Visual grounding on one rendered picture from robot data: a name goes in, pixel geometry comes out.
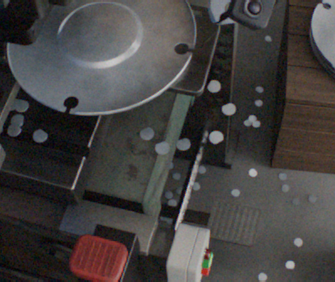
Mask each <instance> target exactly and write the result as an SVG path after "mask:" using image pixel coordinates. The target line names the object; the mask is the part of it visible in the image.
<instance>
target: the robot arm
mask: <svg viewBox="0 0 335 282"><path fill-rule="evenodd" d="M229 2H230V3H229ZM278 2H279V1H278V0H208V14H209V17H210V19H211V21H212V22H213V23H216V24H231V23H239V24H241V25H243V26H245V27H247V28H249V29H252V30H256V29H257V30H260V29H264V28H265V27H266V26H267V23H268V22H269V20H270V14H271V13H272V11H273V8H274V7H275V5H276V4H277V3H278ZM228 3H229V4H230V5H229V7H228V10H227V11H226V12H224V11H225V9H226V5H227V4H228ZM221 14H222V15H221Z"/></svg>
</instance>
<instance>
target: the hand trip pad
mask: <svg viewBox="0 0 335 282"><path fill-rule="evenodd" d="M127 255H128V252H127V249H126V248H125V246H124V245H123V243H121V242H119V241H113V240H110V239H106V238H101V237H98V236H94V235H91V234H85V235H82V236H80V237H79V238H78V239H77V240H76V242H75V244H74V247H73V249H72V253H71V257H70V259H69V263H68V267H69V270H70V271H71V272H72V273H73V274H74V275H76V276H78V277H81V278H84V279H89V280H91V281H94V282H117V281H118V280H119V279H120V278H121V275H122V271H123V266H124V264H125V261H126V258H127Z"/></svg>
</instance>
